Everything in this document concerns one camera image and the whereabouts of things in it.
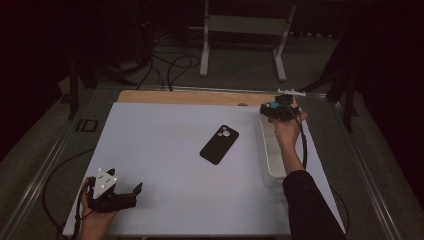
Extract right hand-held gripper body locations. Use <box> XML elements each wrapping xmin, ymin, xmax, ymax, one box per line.
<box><xmin>259</xmin><ymin>88</ymin><xmax>307</xmax><ymax>123</ymax></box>

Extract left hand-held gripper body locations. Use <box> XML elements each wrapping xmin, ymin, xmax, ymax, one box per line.
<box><xmin>87</xmin><ymin>168</ymin><xmax>138</xmax><ymax>214</ymax></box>

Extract white rectangular storage box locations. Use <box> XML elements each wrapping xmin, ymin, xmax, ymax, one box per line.
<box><xmin>255</xmin><ymin>111</ymin><xmax>294</xmax><ymax>188</ymax></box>

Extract black phone case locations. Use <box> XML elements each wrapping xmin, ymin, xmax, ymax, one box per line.
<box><xmin>199</xmin><ymin>124</ymin><xmax>240</xmax><ymax>166</ymax></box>

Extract person's right hand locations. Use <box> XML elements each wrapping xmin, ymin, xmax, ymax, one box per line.
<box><xmin>270</xmin><ymin>110</ymin><xmax>309</xmax><ymax>151</ymax></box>

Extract person's left hand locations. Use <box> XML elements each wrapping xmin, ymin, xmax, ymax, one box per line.
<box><xmin>80</xmin><ymin>176</ymin><xmax>119</xmax><ymax>240</ymax></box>

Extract white table mat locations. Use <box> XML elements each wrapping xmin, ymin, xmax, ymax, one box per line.
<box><xmin>62</xmin><ymin>101</ymin><xmax>346</xmax><ymax>238</ymax></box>

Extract black stand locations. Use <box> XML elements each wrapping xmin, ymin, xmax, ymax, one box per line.
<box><xmin>68</xmin><ymin>59</ymin><xmax>138</xmax><ymax>120</ymax></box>
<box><xmin>301</xmin><ymin>71</ymin><xmax>359</xmax><ymax>134</ymax></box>

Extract grey metal stand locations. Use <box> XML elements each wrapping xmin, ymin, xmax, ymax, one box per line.
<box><xmin>189</xmin><ymin>0</ymin><xmax>298</xmax><ymax>83</ymax></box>

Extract wooden table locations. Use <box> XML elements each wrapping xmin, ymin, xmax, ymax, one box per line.
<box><xmin>117</xmin><ymin>89</ymin><xmax>299</xmax><ymax>108</ymax></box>

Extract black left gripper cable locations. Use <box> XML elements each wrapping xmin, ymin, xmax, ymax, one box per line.
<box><xmin>42</xmin><ymin>148</ymin><xmax>98</xmax><ymax>240</ymax></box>

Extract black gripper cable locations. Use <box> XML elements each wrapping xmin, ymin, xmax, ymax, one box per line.
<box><xmin>286</xmin><ymin>99</ymin><xmax>350</xmax><ymax>236</ymax></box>
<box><xmin>42</xmin><ymin>148</ymin><xmax>98</xmax><ymax>240</ymax></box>

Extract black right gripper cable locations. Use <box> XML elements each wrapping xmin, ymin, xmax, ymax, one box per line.
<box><xmin>286</xmin><ymin>99</ymin><xmax>350</xmax><ymax>236</ymax></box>

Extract black square floor frame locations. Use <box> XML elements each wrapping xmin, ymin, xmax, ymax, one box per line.
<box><xmin>74</xmin><ymin>118</ymin><xmax>99</xmax><ymax>133</ymax></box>

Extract metal floor rail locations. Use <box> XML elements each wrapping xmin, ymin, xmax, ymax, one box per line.
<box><xmin>133</xmin><ymin>83</ymin><xmax>329</xmax><ymax>100</ymax></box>
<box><xmin>331</xmin><ymin>99</ymin><xmax>406</xmax><ymax>240</ymax></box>
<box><xmin>0</xmin><ymin>94</ymin><xmax>98</xmax><ymax>240</ymax></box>

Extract black floor cable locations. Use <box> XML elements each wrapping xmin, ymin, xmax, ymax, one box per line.
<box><xmin>166</xmin><ymin>54</ymin><xmax>202</xmax><ymax>92</ymax></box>
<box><xmin>134</xmin><ymin>33</ymin><xmax>168</xmax><ymax>92</ymax></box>

